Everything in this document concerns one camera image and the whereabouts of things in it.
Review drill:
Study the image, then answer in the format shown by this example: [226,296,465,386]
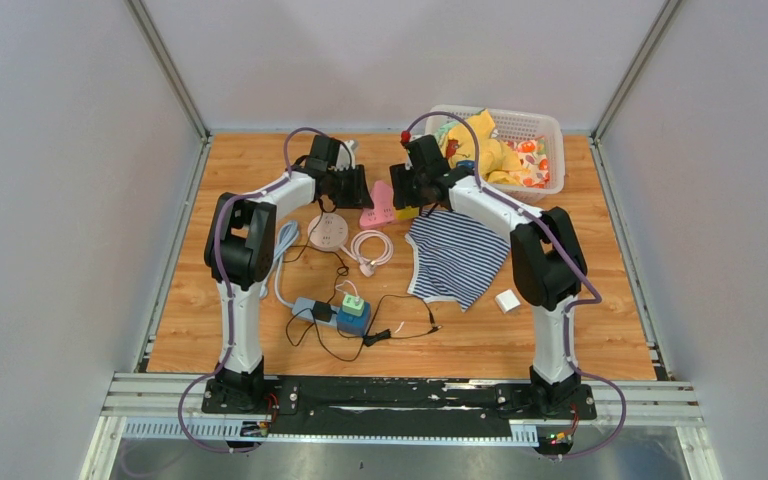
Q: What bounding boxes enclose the yellow clothes in basket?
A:
[433,110,551,189]

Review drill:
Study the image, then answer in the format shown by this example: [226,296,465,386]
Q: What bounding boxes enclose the blue striped shirt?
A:
[405,211,510,311]

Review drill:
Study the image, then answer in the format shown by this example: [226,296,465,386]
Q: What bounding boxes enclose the light blue power cord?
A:
[258,220,302,309]

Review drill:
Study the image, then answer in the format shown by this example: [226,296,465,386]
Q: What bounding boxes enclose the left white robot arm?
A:
[204,132,373,413]

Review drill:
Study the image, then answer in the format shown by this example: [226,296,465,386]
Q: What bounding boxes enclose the pink round power strip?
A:
[307,213,349,252]

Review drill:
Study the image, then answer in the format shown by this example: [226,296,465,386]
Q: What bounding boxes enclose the pink coiled cable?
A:
[349,229,396,280]

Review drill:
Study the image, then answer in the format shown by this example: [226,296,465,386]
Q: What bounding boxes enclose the white cube charger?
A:
[494,289,521,314]

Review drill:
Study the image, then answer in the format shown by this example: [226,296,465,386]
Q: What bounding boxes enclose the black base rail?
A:
[201,376,597,445]

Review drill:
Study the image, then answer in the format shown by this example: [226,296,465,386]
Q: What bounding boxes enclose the blue cube charger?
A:
[337,302,371,337]

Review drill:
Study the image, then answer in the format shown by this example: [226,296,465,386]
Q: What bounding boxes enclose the pink triangular power strip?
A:
[358,180,395,230]

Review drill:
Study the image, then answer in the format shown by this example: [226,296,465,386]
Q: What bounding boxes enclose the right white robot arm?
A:
[390,131,587,418]

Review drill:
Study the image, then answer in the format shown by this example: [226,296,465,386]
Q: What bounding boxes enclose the green cube charger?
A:
[341,294,366,317]

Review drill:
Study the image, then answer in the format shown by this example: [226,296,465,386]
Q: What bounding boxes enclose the yellow power adapter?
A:
[394,207,420,222]

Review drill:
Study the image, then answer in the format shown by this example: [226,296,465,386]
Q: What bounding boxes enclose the black adapter with cable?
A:
[285,252,442,363]

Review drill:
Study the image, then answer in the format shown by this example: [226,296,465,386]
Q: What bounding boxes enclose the light blue power strip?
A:
[292,297,340,329]

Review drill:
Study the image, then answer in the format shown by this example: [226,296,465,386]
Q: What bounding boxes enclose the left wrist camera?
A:
[336,139,359,170]

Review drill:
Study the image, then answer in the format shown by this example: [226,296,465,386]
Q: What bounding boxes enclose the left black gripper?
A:
[325,164,373,210]

